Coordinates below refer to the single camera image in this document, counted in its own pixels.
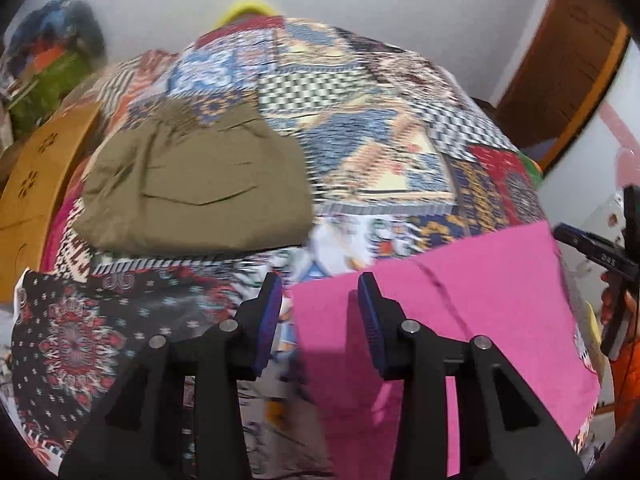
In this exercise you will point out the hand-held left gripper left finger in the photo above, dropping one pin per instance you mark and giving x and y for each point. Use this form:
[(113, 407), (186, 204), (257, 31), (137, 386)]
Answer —
[(267, 321)]

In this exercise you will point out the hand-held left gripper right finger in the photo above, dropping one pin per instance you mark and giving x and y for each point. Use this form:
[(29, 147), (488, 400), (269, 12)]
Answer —
[(370, 321)]

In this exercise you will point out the green storage bag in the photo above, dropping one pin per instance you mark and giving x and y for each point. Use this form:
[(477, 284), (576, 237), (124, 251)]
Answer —
[(45, 90)]

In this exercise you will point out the person's right hand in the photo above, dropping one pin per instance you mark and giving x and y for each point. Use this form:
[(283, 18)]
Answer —
[(606, 302)]

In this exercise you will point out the wooden board with flower cutouts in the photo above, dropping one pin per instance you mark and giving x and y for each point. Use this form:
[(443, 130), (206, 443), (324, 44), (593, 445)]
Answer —
[(35, 200)]

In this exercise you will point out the olive green pants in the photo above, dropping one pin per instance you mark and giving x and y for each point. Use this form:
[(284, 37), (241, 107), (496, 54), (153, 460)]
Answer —
[(200, 195)]

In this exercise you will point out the patchwork printed blanket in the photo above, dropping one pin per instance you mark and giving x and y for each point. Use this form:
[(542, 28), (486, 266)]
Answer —
[(380, 125)]

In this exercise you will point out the yellow foam tube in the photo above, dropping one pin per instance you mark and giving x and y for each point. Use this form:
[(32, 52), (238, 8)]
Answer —
[(245, 10)]

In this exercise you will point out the brown wooden door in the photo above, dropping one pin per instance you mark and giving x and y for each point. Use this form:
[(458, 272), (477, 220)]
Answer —
[(565, 60)]

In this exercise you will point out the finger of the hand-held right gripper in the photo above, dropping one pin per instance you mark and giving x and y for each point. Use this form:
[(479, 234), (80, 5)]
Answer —
[(595, 252)]

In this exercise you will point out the striped cloth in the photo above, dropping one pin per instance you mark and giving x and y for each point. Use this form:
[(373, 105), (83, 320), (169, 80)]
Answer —
[(135, 75)]

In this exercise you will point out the pink pants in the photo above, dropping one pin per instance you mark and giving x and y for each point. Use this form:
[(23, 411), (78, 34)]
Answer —
[(480, 310)]

